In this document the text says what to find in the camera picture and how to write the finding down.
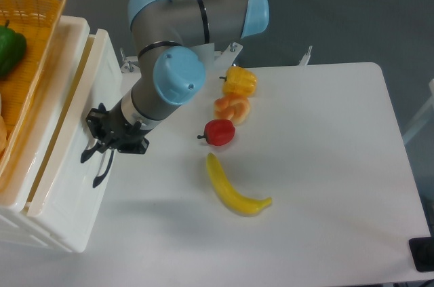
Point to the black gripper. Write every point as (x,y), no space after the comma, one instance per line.
(114,132)

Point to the white top drawer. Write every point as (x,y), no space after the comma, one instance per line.
(100,82)

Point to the white drawer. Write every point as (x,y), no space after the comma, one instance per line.
(100,82)
(76,199)

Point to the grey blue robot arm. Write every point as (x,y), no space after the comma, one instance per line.
(165,33)

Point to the white lower drawer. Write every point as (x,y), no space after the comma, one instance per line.
(76,199)

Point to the white drawer cabinet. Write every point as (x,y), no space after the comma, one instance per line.
(67,57)

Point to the green toy bell pepper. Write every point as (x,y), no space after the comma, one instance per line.
(13,48)

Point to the orange plastic basket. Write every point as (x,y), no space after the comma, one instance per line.
(37,21)

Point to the orange toy pretzel bread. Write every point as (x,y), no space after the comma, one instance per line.
(232,107)

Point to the yellow toy bell pepper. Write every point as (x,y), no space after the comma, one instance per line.
(238,80)

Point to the yellow toy banana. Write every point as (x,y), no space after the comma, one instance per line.
(228,195)

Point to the black device at table edge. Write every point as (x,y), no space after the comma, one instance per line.
(421,249)

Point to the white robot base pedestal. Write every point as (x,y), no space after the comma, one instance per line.
(212,59)

